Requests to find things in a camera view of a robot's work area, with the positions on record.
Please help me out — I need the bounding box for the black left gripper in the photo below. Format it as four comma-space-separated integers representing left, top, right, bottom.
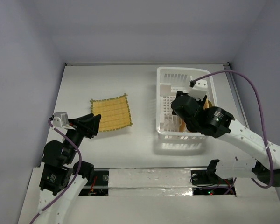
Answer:
64, 112, 101, 162

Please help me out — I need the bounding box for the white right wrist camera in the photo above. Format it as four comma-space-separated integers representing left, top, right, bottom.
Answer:
189, 79, 208, 100

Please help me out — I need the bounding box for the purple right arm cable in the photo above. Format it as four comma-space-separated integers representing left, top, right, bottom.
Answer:
191, 70, 275, 196

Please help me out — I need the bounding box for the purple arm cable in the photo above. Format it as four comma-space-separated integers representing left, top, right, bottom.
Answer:
191, 70, 275, 196
25, 118, 82, 224

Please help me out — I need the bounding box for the rounded woven bamboo tray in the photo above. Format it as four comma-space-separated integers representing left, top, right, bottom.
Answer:
179, 118, 186, 133

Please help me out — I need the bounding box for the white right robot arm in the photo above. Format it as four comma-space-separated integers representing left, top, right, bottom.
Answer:
153, 91, 280, 187

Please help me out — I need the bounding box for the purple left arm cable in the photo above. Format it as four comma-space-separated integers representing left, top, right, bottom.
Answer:
25, 118, 82, 224

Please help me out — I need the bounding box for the round woven bamboo plate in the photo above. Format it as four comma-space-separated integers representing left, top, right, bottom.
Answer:
203, 98, 213, 110

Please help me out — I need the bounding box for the white foam front panel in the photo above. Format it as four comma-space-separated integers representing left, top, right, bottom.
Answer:
17, 165, 280, 224

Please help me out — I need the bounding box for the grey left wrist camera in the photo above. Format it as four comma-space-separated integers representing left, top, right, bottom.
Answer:
51, 112, 69, 128

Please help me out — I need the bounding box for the aluminium side rail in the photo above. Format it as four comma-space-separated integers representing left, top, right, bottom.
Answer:
223, 62, 262, 165

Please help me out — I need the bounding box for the white plastic dish rack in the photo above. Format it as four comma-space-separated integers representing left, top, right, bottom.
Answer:
156, 67, 217, 141

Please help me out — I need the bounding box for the square woven bamboo tray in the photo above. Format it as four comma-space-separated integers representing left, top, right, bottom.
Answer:
90, 94, 133, 132

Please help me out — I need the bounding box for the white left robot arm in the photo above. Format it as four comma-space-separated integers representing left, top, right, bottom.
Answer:
31, 112, 101, 224

